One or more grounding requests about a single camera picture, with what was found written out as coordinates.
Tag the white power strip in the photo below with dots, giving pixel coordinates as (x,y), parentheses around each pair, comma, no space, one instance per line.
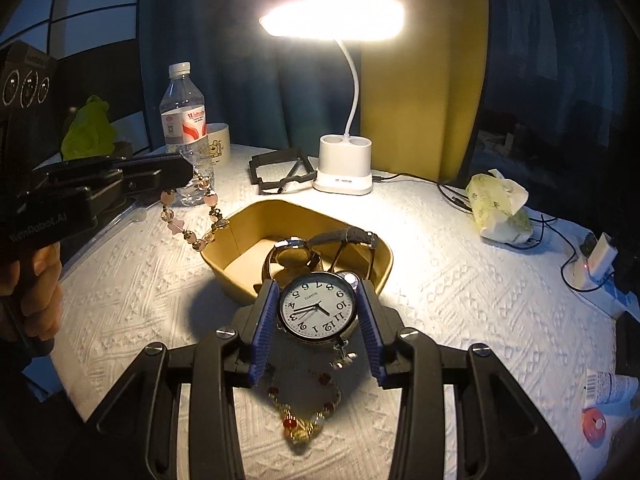
(617,297)

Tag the green tissue pack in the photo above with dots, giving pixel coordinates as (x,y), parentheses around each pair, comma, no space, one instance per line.
(495,210)

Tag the pink round lid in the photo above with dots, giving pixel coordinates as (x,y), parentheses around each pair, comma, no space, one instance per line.
(595,425)

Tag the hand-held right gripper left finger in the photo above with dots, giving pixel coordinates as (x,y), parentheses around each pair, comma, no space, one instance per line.
(262,332)

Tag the yellow tray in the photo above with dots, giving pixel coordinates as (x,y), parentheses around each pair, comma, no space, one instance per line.
(247,232)

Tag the clear plastic water bottle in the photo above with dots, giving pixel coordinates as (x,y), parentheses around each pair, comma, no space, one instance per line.
(182,95)

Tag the white plastic bottle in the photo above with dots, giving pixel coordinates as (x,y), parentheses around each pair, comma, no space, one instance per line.
(612,387)

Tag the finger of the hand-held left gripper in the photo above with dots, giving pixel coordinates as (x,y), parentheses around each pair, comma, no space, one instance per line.
(155,172)

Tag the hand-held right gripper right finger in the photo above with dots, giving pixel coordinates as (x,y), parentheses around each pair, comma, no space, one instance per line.
(372,332)

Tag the green plastic bag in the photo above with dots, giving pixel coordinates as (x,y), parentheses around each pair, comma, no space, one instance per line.
(87,130)

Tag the white charger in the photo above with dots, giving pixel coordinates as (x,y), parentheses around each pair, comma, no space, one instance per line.
(597,257)

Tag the blue curtain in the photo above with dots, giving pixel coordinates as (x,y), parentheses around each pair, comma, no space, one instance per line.
(225,35)

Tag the white desk lamp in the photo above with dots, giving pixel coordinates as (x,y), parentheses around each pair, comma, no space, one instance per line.
(345,170)

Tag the yellow panel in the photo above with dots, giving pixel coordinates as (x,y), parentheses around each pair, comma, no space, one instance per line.
(425,85)

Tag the person's left hand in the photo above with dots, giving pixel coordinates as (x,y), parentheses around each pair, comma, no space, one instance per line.
(37,280)

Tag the white mug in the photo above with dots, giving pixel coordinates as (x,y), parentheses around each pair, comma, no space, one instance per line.
(220,145)

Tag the black square frame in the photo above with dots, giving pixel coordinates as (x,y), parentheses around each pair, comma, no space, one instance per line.
(272,156)

